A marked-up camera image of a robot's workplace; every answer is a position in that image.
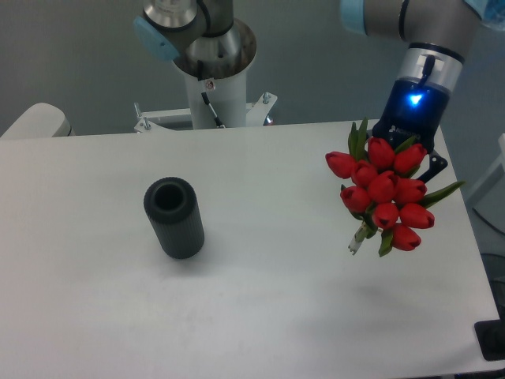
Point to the silver-tipped gripper finger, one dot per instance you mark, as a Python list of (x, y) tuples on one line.
[(357, 239)]

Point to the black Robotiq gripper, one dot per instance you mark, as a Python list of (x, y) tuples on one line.
[(413, 111)]

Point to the red tulip bouquet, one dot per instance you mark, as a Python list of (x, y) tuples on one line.
[(384, 194)]

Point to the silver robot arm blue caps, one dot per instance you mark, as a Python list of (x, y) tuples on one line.
[(280, 94)]

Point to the black device at table edge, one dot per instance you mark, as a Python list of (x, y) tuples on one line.
[(490, 336)]

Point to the dark ribbed cylindrical vase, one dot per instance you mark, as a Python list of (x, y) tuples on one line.
[(172, 208)]

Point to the white rounded chair back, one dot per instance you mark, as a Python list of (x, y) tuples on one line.
[(41, 120)]

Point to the white pedestal base plate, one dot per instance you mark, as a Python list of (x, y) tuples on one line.
[(256, 114)]

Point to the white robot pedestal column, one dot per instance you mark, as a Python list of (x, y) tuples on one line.
[(215, 68)]

